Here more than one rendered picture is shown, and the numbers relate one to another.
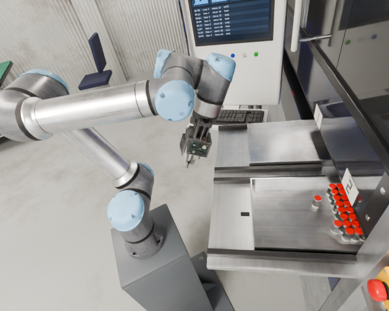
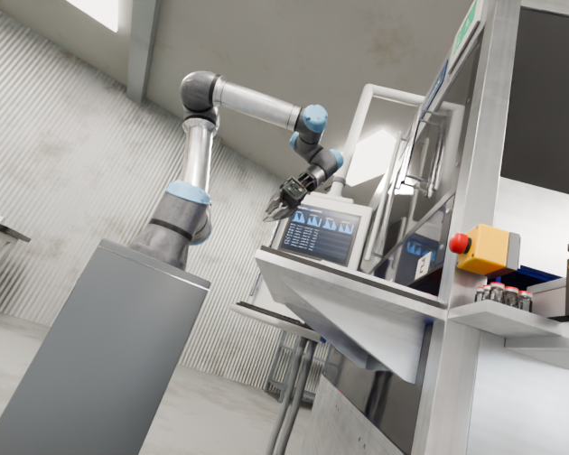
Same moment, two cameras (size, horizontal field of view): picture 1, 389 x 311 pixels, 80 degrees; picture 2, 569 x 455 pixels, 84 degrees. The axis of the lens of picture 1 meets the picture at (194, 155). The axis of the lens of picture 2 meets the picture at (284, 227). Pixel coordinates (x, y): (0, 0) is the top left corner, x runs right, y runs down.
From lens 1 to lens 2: 0.95 m
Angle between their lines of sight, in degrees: 61
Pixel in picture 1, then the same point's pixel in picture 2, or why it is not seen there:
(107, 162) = (200, 171)
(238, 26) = (321, 246)
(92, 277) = not seen: outside the picture
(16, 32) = (68, 228)
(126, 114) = (282, 107)
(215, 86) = (328, 160)
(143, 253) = (157, 246)
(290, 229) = not seen: hidden behind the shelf
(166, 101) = (314, 107)
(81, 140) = (202, 142)
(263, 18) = (343, 248)
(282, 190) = not seen: hidden behind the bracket
